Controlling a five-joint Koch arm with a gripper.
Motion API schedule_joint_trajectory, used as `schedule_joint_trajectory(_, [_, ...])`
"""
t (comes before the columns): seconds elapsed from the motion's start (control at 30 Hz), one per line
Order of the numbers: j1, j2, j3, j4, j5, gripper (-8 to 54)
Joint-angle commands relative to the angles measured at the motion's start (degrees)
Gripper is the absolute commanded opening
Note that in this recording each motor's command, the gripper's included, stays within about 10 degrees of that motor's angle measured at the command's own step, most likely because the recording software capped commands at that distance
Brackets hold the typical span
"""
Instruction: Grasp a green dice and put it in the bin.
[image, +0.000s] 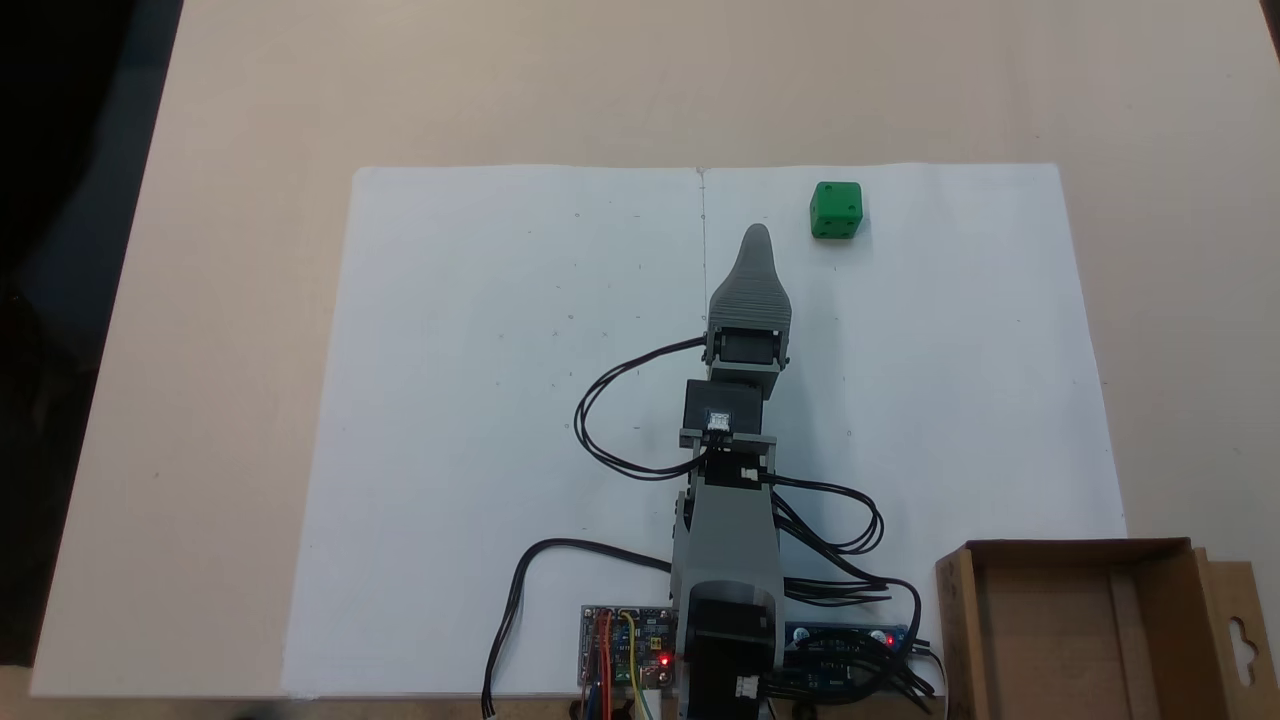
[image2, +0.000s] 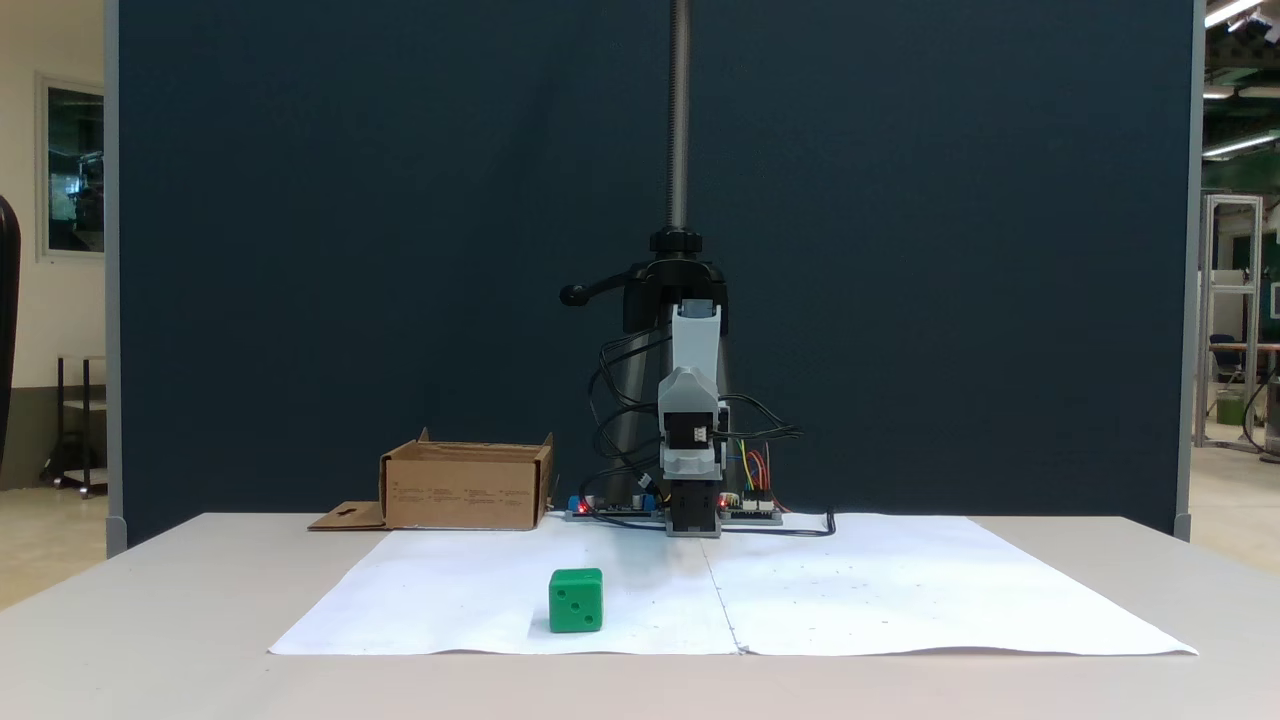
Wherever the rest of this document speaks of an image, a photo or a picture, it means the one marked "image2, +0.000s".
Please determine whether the black metal cart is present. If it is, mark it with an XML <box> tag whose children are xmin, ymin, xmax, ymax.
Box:
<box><xmin>42</xmin><ymin>355</ymin><xmax>109</xmax><ymax>499</ymax></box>

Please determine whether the black wrist motor cable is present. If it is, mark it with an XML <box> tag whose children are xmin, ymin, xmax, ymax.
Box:
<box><xmin>725</xmin><ymin>394</ymin><xmax>805</xmax><ymax>447</ymax></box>

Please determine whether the black shoulder motor cable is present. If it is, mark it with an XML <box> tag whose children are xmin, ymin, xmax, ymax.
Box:
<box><xmin>592</xmin><ymin>400</ymin><xmax>669</xmax><ymax>506</ymax></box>

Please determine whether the brown cardboard box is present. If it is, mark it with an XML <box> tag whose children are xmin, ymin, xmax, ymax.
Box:
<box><xmin>308</xmin><ymin>428</ymin><xmax>555</xmax><ymax>532</ymax></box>

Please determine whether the black power cable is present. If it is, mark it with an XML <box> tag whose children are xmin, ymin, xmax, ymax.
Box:
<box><xmin>722</xmin><ymin>510</ymin><xmax>837</xmax><ymax>539</ymax></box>

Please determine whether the white paper sheet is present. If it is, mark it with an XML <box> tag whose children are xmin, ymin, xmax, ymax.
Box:
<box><xmin>268</xmin><ymin>520</ymin><xmax>743</xmax><ymax>657</ymax></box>
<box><xmin>700</xmin><ymin>515</ymin><xmax>1199</xmax><ymax>658</ymax></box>

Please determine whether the green circuit board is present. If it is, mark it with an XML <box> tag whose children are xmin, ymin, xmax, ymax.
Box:
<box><xmin>720</xmin><ymin>495</ymin><xmax>784</xmax><ymax>526</ymax></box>

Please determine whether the black elbow motor cable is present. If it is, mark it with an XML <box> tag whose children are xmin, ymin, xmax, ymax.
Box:
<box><xmin>588</xmin><ymin>335</ymin><xmax>673</xmax><ymax>441</ymax></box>

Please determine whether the black and grey tripod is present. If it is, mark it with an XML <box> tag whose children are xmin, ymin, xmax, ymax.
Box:
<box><xmin>559</xmin><ymin>0</ymin><xmax>737</xmax><ymax>511</ymax></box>

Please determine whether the aluminium profile frame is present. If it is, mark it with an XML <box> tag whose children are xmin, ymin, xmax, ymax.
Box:
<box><xmin>1196</xmin><ymin>193</ymin><xmax>1266</xmax><ymax>451</ymax></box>

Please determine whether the framed wall window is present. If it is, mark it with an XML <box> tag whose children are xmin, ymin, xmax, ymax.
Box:
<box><xmin>37</xmin><ymin>75</ymin><xmax>106</xmax><ymax>263</ymax></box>

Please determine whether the green die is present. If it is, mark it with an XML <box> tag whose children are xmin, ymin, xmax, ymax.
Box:
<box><xmin>549</xmin><ymin>568</ymin><xmax>604</xmax><ymax>634</ymax></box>

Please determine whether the dark blue partition panel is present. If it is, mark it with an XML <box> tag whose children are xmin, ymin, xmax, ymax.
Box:
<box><xmin>105</xmin><ymin>0</ymin><xmax>1204</xmax><ymax>546</ymax></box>

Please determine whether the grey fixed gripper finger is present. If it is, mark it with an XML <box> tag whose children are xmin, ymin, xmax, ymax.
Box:
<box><xmin>659</xmin><ymin>449</ymin><xmax>724</xmax><ymax>478</ymax></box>

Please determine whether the blue circuit board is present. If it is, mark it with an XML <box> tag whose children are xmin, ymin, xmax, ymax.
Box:
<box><xmin>565</xmin><ymin>493</ymin><xmax>662</xmax><ymax>522</ymax></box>

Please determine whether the fluorescent ceiling light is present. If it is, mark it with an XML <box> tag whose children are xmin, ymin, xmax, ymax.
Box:
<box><xmin>1205</xmin><ymin>0</ymin><xmax>1269</xmax><ymax>29</ymax></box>
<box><xmin>1203</xmin><ymin>130</ymin><xmax>1280</xmax><ymax>159</ymax></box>

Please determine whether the black chair back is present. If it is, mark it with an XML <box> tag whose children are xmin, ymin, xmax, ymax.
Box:
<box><xmin>0</xmin><ymin>195</ymin><xmax>23</xmax><ymax>471</ymax></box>

